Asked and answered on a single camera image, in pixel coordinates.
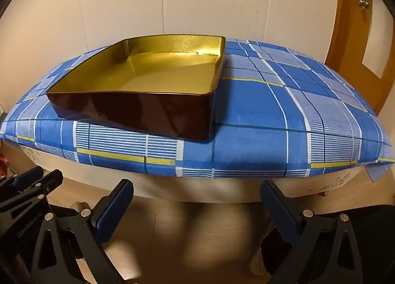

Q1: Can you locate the gold and brown tray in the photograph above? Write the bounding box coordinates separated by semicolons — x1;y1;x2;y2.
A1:
46;34;226;141

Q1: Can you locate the metal door handle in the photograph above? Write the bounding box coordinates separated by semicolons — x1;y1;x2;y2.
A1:
357;0;371;10

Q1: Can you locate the wooden door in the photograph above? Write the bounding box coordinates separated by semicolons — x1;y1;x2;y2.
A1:
325;0;394;114

